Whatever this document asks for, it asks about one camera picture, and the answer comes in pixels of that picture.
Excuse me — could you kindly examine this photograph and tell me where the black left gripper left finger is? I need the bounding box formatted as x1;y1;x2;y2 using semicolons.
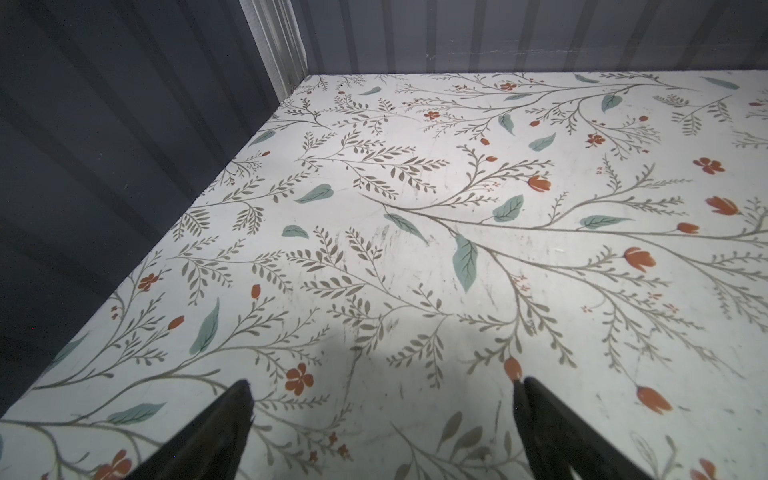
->
128;380;254;480

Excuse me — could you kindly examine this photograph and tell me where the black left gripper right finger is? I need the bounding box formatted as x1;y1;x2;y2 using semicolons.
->
513;377;649;479

